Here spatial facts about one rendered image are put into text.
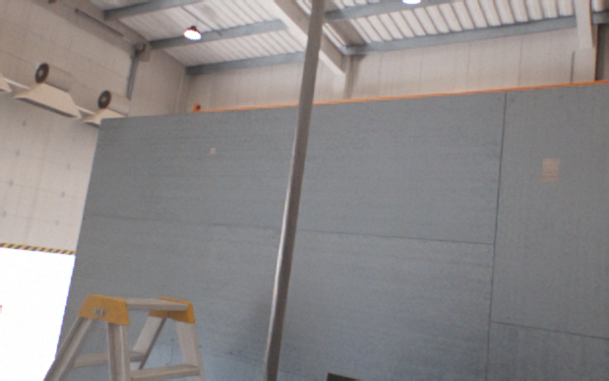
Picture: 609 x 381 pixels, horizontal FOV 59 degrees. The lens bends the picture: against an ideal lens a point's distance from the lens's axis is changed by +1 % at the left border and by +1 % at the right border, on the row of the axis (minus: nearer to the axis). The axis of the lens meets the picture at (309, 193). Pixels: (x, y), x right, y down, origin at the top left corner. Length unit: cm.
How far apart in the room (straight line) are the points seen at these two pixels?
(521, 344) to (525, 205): 45
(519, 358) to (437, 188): 63
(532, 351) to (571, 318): 16
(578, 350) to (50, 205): 1163
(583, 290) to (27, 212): 1141
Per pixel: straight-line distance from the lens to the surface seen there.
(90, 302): 192
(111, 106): 1263
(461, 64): 1173
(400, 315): 198
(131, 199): 289
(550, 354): 187
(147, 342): 218
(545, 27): 1145
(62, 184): 1277
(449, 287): 193
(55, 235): 1275
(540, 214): 190
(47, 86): 1183
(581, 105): 198
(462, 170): 198
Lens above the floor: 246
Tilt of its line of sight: 9 degrees up
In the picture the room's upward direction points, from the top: 7 degrees clockwise
